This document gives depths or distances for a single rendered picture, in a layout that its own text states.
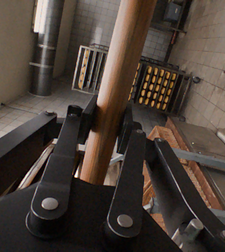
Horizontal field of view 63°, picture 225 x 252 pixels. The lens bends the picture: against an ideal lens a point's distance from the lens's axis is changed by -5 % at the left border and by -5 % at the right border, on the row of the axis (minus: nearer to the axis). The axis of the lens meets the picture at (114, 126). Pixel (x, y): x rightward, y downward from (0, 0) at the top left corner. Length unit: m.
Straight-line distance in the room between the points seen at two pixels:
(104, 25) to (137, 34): 5.01
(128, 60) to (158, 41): 5.04
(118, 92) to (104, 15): 5.05
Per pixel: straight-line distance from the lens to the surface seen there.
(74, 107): 0.16
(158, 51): 5.22
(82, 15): 5.29
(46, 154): 1.90
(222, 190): 1.18
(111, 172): 1.83
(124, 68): 0.17
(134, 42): 0.17
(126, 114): 0.18
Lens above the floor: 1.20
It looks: 3 degrees down
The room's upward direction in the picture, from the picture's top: 76 degrees counter-clockwise
